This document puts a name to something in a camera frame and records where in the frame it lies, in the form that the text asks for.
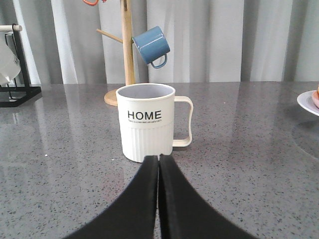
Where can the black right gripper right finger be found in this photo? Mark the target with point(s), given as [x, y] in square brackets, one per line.
[184, 214]

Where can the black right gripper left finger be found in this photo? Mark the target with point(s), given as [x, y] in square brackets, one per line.
[132, 215]

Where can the cream HOME cup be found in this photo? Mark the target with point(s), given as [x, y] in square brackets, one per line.
[146, 118]

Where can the wooden mug tree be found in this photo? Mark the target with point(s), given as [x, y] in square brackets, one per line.
[126, 22]

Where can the white plate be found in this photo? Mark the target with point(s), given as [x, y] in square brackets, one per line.
[306, 102]

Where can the blue enamel mug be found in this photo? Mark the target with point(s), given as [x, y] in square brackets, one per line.
[152, 45]

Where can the grey curtain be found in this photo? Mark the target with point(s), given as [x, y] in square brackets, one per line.
[210, 40]

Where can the white ribbed mug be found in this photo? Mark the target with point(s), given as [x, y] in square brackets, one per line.
[9, 62]

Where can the orange enamel mug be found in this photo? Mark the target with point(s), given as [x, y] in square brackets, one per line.
[91, 2]

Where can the black wire cup rack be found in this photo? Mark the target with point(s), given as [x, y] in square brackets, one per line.
[20, 89]

